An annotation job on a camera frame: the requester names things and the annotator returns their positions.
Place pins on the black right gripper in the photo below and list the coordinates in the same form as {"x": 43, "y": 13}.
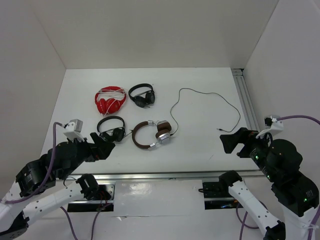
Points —
{"x": 246, "y": 136}

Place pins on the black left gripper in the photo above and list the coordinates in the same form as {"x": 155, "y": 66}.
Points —
{"x": 101, "y": 149}

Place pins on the brown silver headphones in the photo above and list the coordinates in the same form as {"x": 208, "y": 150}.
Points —
{"x": 162, "y": 136}

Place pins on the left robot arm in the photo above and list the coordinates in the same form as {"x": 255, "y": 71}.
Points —
{"x": 21, "y": 206}

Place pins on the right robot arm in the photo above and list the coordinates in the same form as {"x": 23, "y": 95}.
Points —
{"x": 279, "y": 161}

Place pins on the black headphones upper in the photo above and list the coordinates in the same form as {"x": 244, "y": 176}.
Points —
{"x": 145, "y": 98}

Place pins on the black headphones lower with cable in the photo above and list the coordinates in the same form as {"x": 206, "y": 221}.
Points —
{"x": 116, "y": 134}

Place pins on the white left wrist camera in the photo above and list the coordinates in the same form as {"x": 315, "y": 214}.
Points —
{"x": 72, "y": 130}

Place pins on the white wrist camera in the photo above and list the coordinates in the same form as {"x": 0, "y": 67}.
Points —
{"x": 272, "y": 126}
{"x": 72, "y": 130}

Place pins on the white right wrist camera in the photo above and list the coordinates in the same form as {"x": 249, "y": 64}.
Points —
{"x": 272, "y": 126}

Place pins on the aluminium front rail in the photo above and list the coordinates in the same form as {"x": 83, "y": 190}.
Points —
{"x": 195, "y": 175}

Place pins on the aluminium rail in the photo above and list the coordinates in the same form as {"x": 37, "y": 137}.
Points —
{"x": 195, "y": 175}
{"x": 245, "y": 99}

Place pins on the red headphones with white cable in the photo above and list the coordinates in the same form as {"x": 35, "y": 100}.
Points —
{"x": 110, "y": 99}

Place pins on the aluminium rail right side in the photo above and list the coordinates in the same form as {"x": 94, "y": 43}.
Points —
{"x": 245, "y": 99}

